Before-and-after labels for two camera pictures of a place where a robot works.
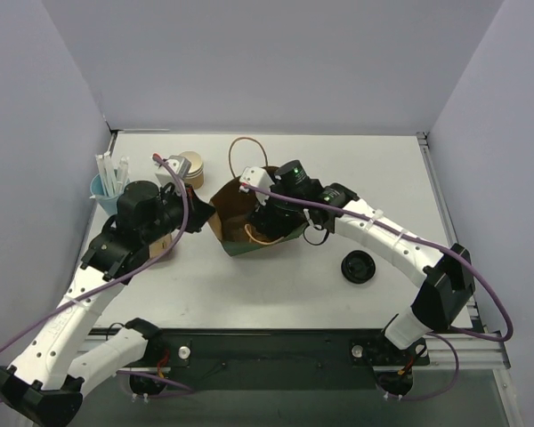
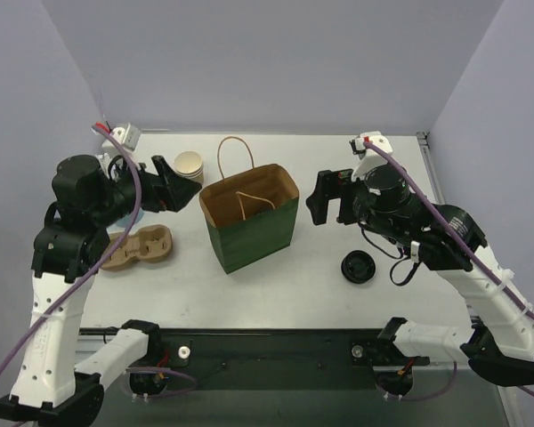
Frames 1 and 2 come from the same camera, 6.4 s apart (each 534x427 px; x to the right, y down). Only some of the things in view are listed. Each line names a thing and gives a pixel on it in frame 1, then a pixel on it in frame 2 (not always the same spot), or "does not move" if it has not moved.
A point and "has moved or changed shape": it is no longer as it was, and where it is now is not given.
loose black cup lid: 358,266 does not move
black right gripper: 270,222 -> 334,196
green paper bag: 230,209 has moved or changed shape
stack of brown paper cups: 195,175 does not move
